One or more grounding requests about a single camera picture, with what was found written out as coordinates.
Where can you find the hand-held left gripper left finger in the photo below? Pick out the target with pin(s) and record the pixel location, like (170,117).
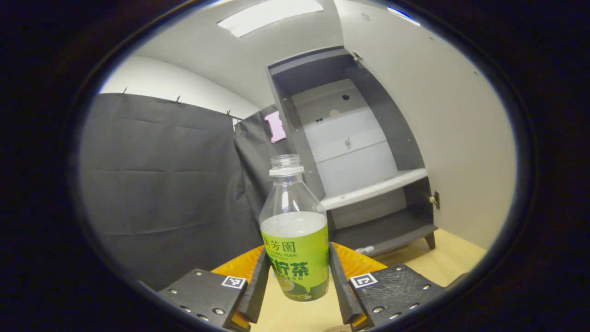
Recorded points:
(258,286)

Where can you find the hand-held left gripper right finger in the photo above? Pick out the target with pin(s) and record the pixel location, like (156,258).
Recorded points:
(339,286)

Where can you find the green label plastic bottle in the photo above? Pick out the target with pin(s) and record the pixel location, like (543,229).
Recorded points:
(295,258)

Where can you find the white cabinet door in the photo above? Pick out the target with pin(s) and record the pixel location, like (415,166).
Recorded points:
(438,115)

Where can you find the grey cabinet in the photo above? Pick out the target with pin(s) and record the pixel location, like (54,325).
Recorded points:
(295,74)

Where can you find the white cabinet shelf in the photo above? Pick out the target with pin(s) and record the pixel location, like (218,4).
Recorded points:
(373,189)

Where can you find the metal door hinge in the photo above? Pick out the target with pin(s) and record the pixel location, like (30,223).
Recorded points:
(356,56)
(434,199)

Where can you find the black backdrop cloth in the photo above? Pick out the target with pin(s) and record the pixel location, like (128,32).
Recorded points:
(156,184)

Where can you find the ceiling light panel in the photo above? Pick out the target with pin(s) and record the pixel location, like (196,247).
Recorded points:
(403,15)
(272,16)

